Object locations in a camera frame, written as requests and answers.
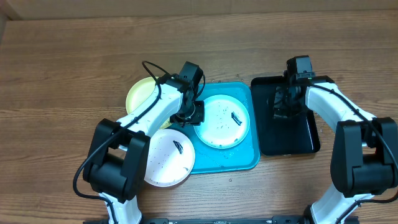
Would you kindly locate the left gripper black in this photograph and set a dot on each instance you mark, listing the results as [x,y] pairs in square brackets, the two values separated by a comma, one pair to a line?
[196,119]

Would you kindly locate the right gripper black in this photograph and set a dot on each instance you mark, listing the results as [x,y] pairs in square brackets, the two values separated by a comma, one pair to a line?
[298,111]

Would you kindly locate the light blue plate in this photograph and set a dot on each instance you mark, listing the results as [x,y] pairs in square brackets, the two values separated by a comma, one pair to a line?
[218,129]

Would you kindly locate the dark green sponge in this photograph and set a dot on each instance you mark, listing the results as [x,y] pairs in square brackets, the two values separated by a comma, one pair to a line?
[279,107]

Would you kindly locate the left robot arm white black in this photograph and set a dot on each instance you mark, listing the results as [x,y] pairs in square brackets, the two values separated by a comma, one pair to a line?
[116,163]

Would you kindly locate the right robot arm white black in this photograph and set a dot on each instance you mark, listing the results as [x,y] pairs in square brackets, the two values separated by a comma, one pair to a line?
[364,157]

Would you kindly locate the black plastic tray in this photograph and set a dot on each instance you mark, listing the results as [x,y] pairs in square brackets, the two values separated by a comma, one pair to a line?
[281,136]

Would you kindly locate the teal plastic tray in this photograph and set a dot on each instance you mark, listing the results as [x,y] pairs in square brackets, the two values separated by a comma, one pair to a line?
[244,156]

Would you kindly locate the black food scrap on white plate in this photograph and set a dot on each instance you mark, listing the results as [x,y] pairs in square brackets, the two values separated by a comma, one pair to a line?
[178,146]

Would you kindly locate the black food scrap on blue plate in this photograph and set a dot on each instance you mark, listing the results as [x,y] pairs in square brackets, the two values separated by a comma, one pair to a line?
[236,118]

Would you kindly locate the white pink plate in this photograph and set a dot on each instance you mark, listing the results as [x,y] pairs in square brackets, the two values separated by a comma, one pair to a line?
[165,166]

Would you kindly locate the yellow plate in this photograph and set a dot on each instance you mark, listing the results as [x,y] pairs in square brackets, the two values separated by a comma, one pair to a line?
[141,96]

